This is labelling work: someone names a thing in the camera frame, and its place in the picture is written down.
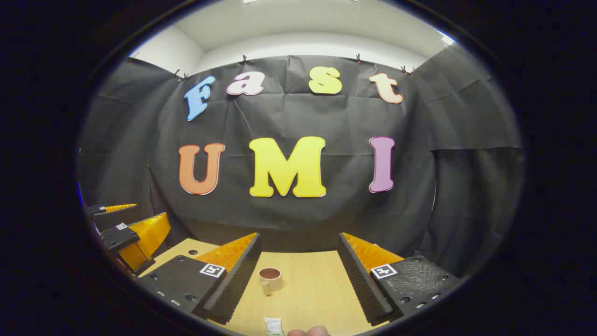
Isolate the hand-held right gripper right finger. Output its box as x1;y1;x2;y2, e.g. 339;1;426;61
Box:
337;232;460;327

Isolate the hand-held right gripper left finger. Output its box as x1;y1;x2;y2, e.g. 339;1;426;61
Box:
138;232;263;326

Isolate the cream cup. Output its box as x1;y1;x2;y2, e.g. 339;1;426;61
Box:
259;267;284;296

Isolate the white toothpaste tube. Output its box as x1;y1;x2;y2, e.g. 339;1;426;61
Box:
263;317;285;336

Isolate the wooden desktop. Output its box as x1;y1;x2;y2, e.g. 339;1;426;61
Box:
140;238;406;336

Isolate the black backdrop cloth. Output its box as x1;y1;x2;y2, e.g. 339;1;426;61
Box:
77;44;525;280

